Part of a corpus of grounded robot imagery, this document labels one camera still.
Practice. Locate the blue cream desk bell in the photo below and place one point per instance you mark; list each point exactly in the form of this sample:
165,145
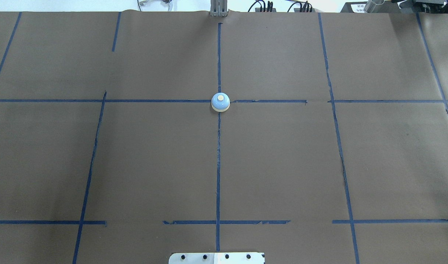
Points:
220,102

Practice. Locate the orange black power strip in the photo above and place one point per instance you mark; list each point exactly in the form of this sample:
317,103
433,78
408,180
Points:
281,6

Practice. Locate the aluminium frame post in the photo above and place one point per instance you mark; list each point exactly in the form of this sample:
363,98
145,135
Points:
218,8

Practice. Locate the white camera mast pedestal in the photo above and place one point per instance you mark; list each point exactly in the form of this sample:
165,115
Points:
218,258

